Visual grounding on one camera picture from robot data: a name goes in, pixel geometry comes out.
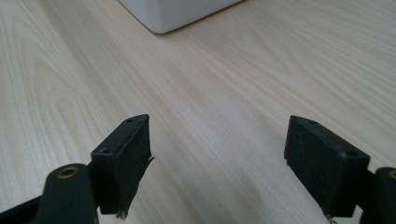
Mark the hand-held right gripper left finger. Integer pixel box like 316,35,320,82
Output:
91,113,154,219

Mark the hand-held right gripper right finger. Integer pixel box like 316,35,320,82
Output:
283,115,372,218

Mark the white foam tray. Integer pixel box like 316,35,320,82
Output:
117,0,245,35

